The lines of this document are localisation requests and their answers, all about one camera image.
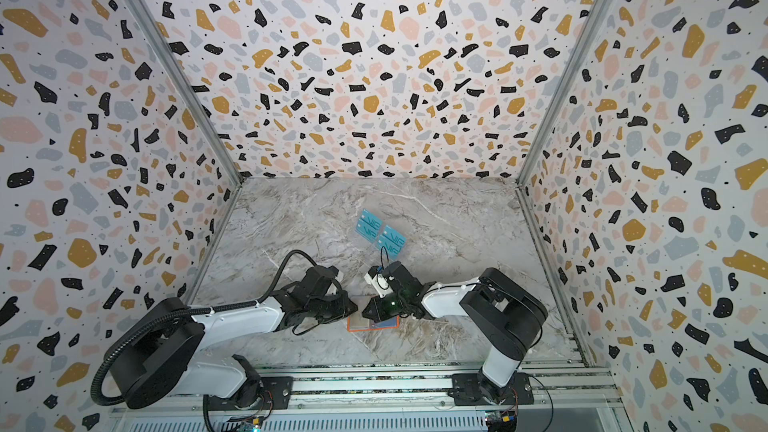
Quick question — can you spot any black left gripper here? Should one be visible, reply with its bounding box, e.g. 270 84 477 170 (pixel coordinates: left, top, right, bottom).
311 289 364 323

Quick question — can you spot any orange card holder wallet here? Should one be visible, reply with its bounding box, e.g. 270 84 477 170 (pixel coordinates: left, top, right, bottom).
347 312 400 333

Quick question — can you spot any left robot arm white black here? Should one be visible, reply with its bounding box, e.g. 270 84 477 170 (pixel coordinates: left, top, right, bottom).
91 266 358 410

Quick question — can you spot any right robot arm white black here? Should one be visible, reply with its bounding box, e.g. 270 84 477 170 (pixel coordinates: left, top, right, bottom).
362 261 548 394

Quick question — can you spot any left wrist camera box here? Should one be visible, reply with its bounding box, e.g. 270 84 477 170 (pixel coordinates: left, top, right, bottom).
321 266 343 281

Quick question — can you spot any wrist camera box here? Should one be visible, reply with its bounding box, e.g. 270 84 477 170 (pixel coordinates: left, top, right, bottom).
321 266 343 281
364 267 392 298

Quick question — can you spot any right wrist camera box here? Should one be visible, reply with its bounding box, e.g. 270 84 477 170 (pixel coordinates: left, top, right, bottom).
364 267 392 298

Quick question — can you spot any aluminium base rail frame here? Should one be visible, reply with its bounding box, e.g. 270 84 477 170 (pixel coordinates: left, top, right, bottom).
107 362 631 432

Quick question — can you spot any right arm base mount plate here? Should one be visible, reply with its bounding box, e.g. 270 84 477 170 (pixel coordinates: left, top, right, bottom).
447 372 534 407

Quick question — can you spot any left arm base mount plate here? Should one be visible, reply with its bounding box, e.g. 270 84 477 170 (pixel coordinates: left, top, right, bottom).
206 376 294 414

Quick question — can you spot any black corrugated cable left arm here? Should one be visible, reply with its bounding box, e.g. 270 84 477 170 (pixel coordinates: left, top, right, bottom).
89 249 319 407

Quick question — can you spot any aluminium corner post left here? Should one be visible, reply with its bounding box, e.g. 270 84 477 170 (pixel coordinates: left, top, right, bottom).
123 0 243 189

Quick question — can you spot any aluminium corner post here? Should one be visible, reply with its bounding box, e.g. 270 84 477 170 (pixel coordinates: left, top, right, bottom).
516 0 613 187
123 0 243 189

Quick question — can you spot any aluminium corner post right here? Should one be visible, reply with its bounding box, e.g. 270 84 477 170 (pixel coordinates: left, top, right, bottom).
516 0 613 187

